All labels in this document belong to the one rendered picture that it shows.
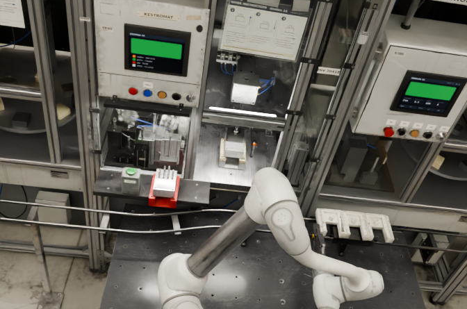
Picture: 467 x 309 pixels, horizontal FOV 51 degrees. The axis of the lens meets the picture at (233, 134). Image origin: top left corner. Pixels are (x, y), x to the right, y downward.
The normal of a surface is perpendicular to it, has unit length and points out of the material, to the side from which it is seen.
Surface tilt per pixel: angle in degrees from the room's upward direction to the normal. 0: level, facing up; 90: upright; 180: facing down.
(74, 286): 0
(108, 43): 90
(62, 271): 0
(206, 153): 0
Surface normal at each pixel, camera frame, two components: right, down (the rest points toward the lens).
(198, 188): 0.15, -0.74
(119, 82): -0.02, 0.66
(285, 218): -0.32, -0.49
